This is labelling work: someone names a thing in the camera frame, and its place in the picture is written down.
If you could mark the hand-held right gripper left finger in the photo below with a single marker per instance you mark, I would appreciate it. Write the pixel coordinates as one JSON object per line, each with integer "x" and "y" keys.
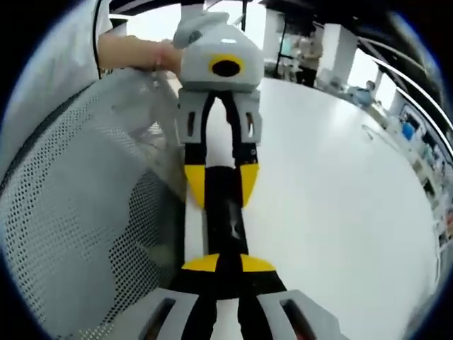
{"x": 198, "y": 294}

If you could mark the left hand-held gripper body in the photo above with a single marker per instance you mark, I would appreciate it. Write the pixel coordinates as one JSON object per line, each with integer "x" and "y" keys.
{"x": 198, "y": 53}

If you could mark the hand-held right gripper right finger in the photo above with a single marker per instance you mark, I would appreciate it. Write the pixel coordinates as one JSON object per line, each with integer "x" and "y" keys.
{"x": 262, "y": 290}

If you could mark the black remote control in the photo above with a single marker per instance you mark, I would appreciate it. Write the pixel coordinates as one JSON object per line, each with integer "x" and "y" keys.
{"x": 223, "y": 198}

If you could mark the person's left hand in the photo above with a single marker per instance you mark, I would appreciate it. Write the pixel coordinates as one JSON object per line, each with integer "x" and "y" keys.
{"x": 170, "y": 58}

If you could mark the display on black stand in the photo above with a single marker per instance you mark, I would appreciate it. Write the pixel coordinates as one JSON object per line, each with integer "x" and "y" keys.
{"x": 285, "y": 46}

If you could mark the grey mesh laundry bag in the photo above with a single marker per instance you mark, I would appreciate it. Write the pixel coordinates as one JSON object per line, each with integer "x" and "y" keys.
{"x": 70, "y": 212}

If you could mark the white pillar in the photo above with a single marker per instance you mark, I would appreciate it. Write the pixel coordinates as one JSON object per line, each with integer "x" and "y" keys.
{"x": 339, "y": 49}

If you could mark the person's white shirt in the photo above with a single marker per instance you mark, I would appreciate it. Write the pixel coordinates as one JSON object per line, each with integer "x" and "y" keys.
{"x": 46, "y": 71}

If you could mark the blue box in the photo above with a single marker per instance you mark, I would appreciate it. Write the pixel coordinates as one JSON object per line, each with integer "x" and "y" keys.
{"x": 407, "y": 129}

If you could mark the display wall with screens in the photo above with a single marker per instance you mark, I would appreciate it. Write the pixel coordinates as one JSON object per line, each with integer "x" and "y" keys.
{"x": 424, "y": 141}

